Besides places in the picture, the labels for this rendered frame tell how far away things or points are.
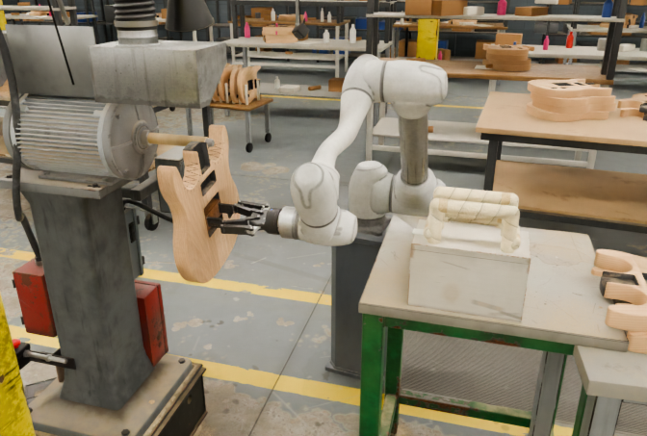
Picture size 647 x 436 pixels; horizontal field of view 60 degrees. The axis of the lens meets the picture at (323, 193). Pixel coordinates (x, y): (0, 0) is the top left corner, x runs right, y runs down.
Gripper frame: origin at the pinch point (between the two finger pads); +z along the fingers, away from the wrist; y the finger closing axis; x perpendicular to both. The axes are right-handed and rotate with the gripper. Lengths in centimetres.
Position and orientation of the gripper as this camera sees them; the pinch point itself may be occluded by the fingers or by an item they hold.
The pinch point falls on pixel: (215, 215)
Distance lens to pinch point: 165.3
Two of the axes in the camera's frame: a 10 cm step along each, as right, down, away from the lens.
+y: 2.6, -5.0, 8.3
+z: -9.7, -0.9, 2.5
